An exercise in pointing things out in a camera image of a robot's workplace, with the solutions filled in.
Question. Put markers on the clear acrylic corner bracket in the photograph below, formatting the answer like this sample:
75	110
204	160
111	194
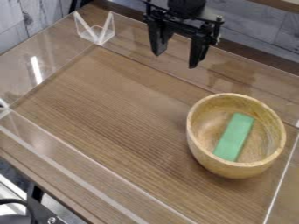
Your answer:
97	34

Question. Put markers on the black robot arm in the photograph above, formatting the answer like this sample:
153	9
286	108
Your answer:
185	17

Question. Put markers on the wooden bowl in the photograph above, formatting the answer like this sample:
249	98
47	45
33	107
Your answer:
264	146

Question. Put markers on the black table leg bracket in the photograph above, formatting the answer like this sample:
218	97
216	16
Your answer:
45	216

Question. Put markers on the green stick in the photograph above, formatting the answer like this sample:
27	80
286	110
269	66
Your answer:
234	137

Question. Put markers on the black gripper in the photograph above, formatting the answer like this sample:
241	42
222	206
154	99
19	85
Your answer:
185	17

